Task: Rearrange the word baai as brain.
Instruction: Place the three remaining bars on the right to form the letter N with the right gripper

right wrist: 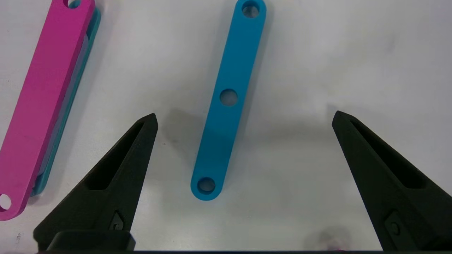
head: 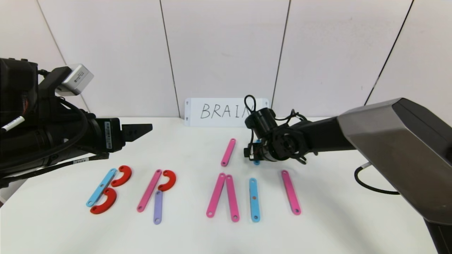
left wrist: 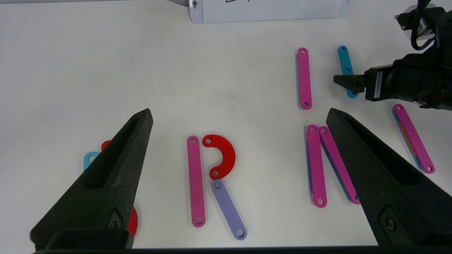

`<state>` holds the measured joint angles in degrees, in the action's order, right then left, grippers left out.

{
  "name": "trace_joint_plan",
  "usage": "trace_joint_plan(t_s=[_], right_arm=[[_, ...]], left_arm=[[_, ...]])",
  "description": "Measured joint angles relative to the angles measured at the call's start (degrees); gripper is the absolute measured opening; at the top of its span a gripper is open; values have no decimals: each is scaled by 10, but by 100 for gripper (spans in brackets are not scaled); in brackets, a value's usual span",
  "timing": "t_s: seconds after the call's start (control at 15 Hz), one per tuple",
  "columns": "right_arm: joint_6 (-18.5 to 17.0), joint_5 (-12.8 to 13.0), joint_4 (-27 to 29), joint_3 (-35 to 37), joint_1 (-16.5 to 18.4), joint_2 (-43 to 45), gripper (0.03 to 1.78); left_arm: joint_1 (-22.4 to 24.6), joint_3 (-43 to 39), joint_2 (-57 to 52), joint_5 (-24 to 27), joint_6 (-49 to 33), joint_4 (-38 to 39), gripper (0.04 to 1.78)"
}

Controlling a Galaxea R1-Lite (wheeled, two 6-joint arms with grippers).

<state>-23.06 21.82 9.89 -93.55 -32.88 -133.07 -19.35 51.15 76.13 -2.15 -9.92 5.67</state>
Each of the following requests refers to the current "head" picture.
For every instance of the large red arc piece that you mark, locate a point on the large red arc piece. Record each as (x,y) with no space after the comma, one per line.
(111,203)

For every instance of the short blue bar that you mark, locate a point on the short blue bar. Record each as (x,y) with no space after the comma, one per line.
(256,162)

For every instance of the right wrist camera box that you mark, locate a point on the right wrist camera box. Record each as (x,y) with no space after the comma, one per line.
(248,151)

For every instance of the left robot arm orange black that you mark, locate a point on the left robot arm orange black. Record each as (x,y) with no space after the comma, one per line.
(21,141)

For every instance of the long blue bar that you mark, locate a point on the long blue bar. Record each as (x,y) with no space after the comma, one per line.
(99,192)
(254,203)

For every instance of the small red arc piece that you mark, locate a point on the small red arc piece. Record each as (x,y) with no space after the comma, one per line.
(172,179)

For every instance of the short purple bar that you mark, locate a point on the short purple bar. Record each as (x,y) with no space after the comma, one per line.
(158,208)

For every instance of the pink bar with blue underside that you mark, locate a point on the pink bar with blue underside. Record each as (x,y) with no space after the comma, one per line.
(228,152)

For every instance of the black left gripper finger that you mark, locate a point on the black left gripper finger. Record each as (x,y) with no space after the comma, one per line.
(136,131)

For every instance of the long pink bar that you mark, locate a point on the long pink bar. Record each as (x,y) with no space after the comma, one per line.
(216,195)
(232,197)
(150,190)

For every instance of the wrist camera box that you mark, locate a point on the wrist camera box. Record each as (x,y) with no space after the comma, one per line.
(75,80)
(248,151)

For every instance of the medium red arc piece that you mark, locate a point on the medium red arc piece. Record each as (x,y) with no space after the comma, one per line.
(127,175)

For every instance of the white BRAIN sign card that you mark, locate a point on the white BRAIN sign card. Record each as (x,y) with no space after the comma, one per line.
(219,121)

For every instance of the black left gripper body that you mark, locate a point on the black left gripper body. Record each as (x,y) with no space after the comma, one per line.
(111,135)

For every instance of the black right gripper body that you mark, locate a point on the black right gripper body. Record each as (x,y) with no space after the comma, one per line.
(250,152)

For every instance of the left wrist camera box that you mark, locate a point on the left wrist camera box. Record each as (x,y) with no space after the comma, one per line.
(75,80)

